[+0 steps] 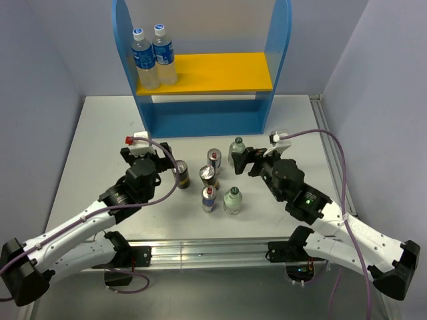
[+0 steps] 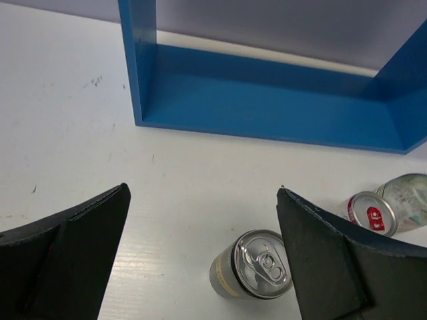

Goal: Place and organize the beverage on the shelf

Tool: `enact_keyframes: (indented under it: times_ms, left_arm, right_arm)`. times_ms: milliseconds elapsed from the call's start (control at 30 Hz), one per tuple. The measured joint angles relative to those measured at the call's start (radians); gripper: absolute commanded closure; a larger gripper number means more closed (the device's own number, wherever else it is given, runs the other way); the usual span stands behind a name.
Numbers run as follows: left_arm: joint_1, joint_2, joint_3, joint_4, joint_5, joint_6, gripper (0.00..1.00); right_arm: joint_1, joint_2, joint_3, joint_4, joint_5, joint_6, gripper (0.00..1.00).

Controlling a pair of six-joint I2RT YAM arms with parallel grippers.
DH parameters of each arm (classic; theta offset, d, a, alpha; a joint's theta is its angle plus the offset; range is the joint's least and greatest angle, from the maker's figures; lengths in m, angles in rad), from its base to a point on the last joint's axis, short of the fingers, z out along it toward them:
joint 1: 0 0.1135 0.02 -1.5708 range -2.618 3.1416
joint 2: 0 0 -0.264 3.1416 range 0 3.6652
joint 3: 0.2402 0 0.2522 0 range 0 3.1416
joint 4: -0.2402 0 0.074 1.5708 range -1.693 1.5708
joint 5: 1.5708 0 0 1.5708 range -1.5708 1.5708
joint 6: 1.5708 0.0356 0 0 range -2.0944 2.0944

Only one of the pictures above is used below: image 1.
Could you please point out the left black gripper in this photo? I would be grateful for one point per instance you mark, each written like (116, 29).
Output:
(167, 161)

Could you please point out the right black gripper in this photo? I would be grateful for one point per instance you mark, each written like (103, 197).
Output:
(251, 154)

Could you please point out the green-capped glass bottle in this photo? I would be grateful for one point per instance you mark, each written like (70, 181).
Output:
(233, 200)
(236, 147)

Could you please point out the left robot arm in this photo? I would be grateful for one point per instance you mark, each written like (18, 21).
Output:
(29, 268)

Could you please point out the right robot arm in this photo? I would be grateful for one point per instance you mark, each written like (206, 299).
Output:
(326, 232)

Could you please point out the blue and yellow shelf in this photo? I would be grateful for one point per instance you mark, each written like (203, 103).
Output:
(217, 93)

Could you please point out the far red bull can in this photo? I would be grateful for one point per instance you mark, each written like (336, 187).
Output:
(214, 158)

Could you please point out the red bull can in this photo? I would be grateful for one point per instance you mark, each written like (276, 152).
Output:
(208, 197)
(214, 158)

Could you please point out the centre black yellow can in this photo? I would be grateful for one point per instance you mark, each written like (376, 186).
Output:
(208, 176)

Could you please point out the black yellow can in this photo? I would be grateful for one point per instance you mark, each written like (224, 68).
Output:
(208, 176)
(181, 174)

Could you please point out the left black yellow can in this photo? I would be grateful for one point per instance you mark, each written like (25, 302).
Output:
(181, 174)

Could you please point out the near red bull can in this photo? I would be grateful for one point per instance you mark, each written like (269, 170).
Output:
(208, 197)

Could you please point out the left plastic water bottle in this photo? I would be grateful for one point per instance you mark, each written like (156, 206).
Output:
(145, 61)

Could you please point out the plastic water bottle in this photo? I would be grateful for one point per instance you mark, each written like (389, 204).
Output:
(164, 54)
(145, 61)

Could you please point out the right plastic water bottle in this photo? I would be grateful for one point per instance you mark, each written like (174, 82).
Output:
(164, 54)

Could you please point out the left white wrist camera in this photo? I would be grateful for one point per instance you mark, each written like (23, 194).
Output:
(138, 145)

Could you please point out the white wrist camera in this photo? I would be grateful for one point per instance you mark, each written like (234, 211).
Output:
(278, 143)
(138, 145)

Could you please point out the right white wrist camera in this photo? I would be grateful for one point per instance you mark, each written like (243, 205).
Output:
(278, 143)

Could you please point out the aluminium side rail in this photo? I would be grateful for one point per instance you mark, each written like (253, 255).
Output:
(332, 153)

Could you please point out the aluminium front rail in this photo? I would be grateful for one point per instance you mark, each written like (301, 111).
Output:
(206, 253)

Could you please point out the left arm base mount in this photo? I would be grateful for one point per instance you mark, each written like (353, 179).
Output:
(119, 272)

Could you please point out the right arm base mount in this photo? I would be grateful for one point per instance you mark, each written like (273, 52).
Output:
(301, 269)

